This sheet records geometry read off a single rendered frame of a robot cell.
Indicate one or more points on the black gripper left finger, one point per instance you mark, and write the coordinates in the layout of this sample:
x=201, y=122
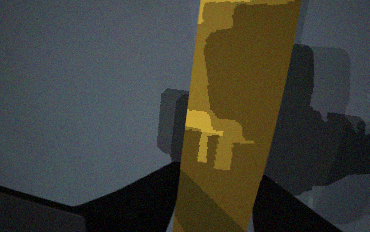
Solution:
x=146, y=205

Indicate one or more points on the yellow bar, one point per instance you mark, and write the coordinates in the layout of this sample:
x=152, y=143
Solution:
x=241, y=59

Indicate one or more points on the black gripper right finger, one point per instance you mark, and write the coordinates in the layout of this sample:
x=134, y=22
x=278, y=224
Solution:
x=276, y=210

